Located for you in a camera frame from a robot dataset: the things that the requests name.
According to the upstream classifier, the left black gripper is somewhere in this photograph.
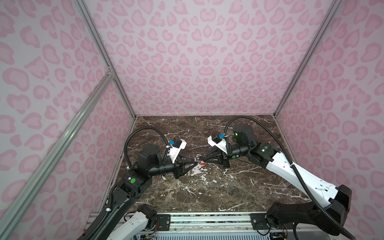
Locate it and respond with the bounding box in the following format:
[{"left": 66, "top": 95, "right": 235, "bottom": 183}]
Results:
[{"left": 149, "top": 153, "right": 198, "bottom": 180}]

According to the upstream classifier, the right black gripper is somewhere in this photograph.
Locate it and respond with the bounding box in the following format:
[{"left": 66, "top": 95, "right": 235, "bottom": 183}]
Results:
[{"left": 203, "top": 143, "right": 250, "bottom": 169}]

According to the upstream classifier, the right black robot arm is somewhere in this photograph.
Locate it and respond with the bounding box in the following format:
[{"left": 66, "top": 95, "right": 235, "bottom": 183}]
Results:
[{"left": 201, "top": 124, "right": 352, "bottom": 235}]

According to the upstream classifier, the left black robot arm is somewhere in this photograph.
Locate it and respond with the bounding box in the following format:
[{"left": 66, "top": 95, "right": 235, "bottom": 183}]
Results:
[{"left": 79, "top": 144, "right": 199, "bottom": 240}]

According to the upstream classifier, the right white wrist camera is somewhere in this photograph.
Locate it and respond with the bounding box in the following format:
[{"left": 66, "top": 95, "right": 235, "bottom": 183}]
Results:
[{"left": 207, "top": 134, "right": 228, "bottom": 154}]

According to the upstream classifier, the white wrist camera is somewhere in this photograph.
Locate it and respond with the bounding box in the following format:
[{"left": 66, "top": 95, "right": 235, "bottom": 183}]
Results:
[
  {"left": 207, "top": 134, "right": 228, "bottom": 154},
  {"left": 167, "top": 138, "right": 187, "bottom": 164}
]

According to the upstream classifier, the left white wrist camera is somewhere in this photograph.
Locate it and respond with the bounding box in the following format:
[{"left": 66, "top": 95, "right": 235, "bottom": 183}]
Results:
[{"left": 167, "top": 138, "right": 187, "bottom": 164}]

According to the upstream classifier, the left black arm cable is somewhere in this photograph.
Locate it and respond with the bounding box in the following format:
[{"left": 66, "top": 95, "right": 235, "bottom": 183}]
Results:
[{"left": 123, "top": 126, "right": 169, "bottom": 169}]

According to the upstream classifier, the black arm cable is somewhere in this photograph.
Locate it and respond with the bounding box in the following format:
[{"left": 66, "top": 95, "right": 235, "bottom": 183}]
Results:
[
  {"left": 223, "top": 115, "right": 358, "bottom": 240},
  {"left": 123, "top": 126, "right": 169, "bottom": 169}
]

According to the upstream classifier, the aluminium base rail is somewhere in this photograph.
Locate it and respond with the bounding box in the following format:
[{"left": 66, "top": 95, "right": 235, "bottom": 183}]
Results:
[{"left": 137, "top": 212, "right": 337, "bottom": 240}]

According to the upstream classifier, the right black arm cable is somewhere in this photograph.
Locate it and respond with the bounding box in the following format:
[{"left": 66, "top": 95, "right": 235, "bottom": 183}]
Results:
[{"left": 223, "top": 115, "right": 358, "bottom": 240}]

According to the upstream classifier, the diagonal aluminium frame strut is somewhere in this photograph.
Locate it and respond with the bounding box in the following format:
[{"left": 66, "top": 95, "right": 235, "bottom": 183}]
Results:
[{"left": 1, "top": 73, "right": 115, "bottom": 240}]

